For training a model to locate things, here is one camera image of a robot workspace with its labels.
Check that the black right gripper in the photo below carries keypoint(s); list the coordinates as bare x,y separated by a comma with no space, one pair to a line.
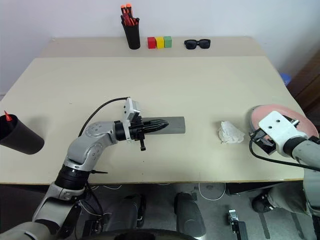
253,136

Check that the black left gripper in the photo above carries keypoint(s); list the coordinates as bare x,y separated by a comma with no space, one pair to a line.
137,130

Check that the grey glasses case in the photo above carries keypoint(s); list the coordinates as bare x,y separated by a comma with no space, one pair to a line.
176,125

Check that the pink plate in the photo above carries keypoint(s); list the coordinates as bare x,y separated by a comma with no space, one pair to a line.
272,110

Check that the red-tipped marker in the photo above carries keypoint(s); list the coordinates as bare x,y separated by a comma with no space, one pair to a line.
8,117

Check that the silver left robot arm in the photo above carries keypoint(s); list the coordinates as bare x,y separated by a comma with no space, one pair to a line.
82,145

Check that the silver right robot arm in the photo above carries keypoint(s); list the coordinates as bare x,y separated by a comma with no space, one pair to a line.
307,150

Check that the black tapered cup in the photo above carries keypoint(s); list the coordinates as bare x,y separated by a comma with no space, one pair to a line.
22,140

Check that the crumpled white tissue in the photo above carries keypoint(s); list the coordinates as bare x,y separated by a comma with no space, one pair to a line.
231,132

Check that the blue round object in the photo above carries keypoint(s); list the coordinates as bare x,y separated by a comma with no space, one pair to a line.
285,79

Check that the black zip tie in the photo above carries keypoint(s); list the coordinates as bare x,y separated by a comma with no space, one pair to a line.
100,172

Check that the dark brown furniture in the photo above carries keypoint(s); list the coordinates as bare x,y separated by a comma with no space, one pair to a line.
307,85

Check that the red block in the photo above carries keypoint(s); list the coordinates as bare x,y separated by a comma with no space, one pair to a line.
151,43

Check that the yellow block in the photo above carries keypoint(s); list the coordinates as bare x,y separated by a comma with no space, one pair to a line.
160,42

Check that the green block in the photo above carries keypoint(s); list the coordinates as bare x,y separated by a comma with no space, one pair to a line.
168,42

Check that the black sunglasses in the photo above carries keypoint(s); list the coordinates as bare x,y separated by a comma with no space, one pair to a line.
191,44

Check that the dark grey rounded robot leg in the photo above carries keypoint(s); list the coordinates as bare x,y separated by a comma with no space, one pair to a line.
188,215
130,212

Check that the black floor device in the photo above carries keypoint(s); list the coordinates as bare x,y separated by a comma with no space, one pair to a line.
236,225

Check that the black pen holder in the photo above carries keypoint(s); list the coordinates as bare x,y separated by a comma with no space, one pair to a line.
131,36

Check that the dark rounded robot torso edge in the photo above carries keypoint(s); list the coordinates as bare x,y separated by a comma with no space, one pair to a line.
145,235

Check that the red marker in holder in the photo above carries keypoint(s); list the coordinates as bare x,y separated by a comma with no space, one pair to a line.
128,20

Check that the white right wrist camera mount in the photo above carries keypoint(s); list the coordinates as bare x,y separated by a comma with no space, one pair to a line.
280,132

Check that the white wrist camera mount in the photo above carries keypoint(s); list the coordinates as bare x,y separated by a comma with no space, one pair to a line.
131,108
280,132

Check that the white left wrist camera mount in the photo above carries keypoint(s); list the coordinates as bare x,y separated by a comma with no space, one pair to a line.
131,108

